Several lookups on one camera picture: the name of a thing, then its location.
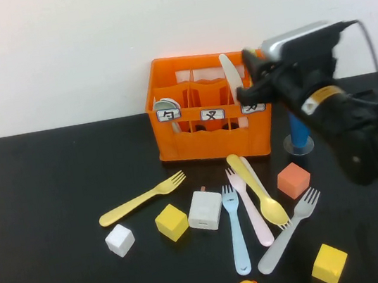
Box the paper label marked spoon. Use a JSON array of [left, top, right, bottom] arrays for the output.
[[156, 107, 182, 123]]

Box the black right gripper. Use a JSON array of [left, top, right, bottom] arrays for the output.
[[230, 34, 344, 115]]

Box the white charger adapter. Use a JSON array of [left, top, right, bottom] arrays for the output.
[[183, 183, 227, 234]]

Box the blue cone cup clear base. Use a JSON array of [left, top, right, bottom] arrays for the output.
[[279, 108, 316, 159]]

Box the white plastic knife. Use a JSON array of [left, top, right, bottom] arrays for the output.
[[218, 51, 251, 130]]

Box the orange plastic cutlery holder crate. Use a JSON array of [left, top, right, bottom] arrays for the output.
[[137, 42, 282, 173]]

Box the white foam cube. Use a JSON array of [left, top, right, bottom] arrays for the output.
[[102, 221, 138, 260]]

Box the yellow foam cube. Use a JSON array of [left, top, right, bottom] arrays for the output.
[[152, 201, 191, 245], [306, 240, 353, 283]]

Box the orange foam cube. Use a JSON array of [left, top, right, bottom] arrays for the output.
[[274, 160, 315, 202]]

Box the yellow plastic spoon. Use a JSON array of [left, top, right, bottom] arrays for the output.
[[225, 146, 291, 233]]

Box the paper label marked fork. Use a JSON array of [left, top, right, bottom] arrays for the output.
[[199, 106, 225, 122]]

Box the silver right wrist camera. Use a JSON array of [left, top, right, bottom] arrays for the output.
[[257, 19, 336, 63]]

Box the black camera cable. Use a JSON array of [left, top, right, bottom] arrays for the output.
[[329, 16, 378, 84]]

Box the yellow plastic fork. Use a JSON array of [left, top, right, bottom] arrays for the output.
[[93, 169, 192, 229]]

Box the pink plastic fork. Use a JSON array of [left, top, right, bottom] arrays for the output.
[[224, 162, 276, 252]]

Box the paper label marked knife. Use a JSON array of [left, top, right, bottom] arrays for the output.
[[240, 101, 267, 116]]

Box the grey plastic fork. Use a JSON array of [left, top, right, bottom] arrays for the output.
[[246, 185, 332, 277]]

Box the grey plastic spoon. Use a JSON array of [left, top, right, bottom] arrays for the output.
[[152, 96, 182, 137]]

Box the blue plastic fork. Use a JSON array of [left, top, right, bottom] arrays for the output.
[[220, 182, 253, 278]]

